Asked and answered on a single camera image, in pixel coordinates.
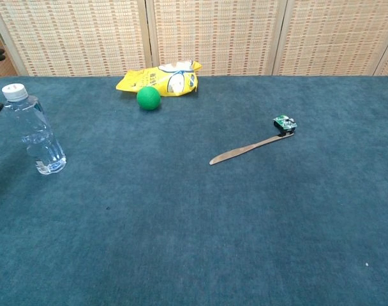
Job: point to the blue table cloth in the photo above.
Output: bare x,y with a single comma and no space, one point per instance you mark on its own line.
194,207

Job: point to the transparent water bottle white cap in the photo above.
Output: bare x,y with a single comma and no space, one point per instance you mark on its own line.
37,134

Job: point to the green ball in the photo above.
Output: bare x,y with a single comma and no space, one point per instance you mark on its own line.
148,99

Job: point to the brown woven screen panel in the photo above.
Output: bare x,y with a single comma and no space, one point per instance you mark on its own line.
5,68

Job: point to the yellow snack bag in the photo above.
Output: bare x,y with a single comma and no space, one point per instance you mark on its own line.
149,79

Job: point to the silver table knife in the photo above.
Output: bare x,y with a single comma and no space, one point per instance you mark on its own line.
242,150

